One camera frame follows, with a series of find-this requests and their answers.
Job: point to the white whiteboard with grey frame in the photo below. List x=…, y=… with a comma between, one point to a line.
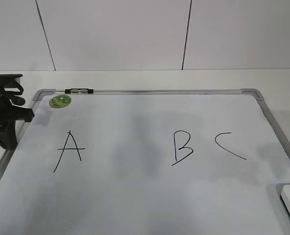
x=194, y=162

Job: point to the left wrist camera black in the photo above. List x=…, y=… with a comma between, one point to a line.
x=10, y=80

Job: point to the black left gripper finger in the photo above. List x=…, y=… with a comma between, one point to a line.
x=8, y=138

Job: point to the round green sticker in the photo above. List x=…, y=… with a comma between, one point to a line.
x=60, y=101

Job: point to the black and silver frame clip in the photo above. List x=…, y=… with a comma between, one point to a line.
x=79, y=91

